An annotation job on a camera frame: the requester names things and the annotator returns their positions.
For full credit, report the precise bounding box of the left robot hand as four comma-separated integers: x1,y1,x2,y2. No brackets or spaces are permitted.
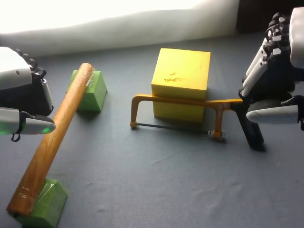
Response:
0,47,57,143

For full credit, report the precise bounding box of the yellow cube block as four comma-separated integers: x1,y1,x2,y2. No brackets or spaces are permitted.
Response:
151,48,211,123

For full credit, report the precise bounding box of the green support block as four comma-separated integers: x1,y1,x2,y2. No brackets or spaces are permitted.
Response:
66,68,108,113
9,178,69,228

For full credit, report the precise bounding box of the white backdrop sheet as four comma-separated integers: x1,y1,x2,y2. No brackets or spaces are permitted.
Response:
0,0,239,60

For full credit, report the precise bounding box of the wooden rod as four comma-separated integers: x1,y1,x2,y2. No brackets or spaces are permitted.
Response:
6,62,95,216

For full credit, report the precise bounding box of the orange hacksaw with black handle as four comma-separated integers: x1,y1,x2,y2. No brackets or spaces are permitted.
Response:
129,94,266,152

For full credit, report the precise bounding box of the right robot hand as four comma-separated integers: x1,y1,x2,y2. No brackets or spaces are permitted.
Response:
238,7,304,131

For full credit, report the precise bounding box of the grey table cloth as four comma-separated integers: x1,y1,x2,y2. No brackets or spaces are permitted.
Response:
0,30,304,228

